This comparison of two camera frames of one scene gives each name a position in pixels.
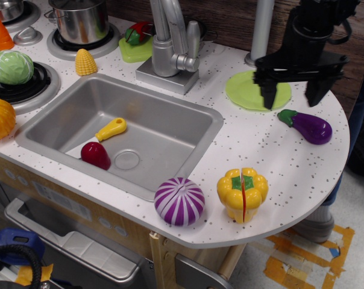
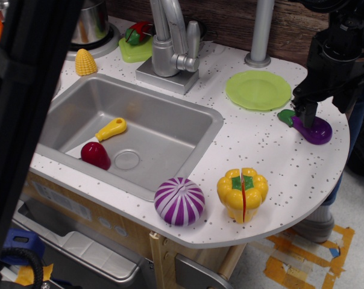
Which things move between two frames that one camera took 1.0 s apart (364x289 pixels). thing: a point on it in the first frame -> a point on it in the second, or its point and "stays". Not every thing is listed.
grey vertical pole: x=261 y=32 stays
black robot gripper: x=299 y=62 -> x=338 y=61
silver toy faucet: x=175 y=63 stays
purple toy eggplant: x=316 y=130 stays
